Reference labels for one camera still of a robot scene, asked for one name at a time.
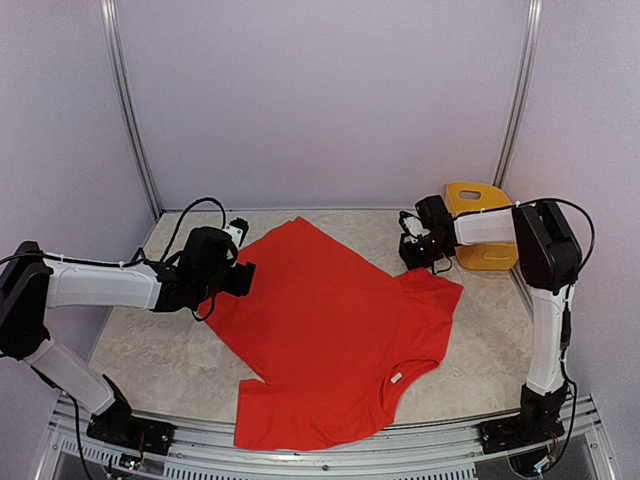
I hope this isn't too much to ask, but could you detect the grey corner post right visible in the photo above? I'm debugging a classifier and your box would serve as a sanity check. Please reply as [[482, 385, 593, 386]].
[[493, 0, 543, 188]]

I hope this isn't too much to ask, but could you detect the yellow plastic basket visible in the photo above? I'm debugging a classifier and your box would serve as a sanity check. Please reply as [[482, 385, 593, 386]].
[[445, 182, 518, 271]]

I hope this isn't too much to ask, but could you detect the grey corner post left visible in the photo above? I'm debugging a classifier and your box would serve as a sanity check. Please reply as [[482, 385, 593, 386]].
[[100, 0, 163, 221]]

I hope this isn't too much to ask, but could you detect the grey corner post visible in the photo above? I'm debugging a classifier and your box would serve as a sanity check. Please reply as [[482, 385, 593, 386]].
[[493, 0, 543, 188], [100, 0, 163, 221]]

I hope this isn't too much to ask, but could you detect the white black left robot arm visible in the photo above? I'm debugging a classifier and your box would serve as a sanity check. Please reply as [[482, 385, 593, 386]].
[[1, 218, 256, 456]]

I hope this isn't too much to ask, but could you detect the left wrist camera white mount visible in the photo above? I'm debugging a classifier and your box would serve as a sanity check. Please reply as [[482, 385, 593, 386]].
[[224, 217, 249, 249]]

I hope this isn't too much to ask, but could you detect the red t-shirt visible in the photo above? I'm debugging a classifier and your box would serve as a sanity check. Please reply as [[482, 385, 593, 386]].
[[198, 218, 463, 451]]

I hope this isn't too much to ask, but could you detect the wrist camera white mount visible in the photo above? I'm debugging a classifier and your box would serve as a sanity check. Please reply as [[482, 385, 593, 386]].
[[224, 217, 249, 249], [398, 195, 451, 243]]

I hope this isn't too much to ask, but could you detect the grey aluminium front rail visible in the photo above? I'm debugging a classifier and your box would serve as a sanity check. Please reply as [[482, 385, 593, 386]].
[[47, 394, 614, 480]]

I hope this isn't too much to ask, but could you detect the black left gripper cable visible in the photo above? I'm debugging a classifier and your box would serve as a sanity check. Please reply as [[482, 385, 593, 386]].
[[132, 197, 229, 324]]

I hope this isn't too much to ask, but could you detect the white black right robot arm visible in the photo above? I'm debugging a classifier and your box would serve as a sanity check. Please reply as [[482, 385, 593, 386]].
[[399, 195, 591, 454]]

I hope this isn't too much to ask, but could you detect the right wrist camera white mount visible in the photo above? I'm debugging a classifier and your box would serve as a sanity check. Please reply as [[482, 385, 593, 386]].
[[398, 195, 451, 243]]

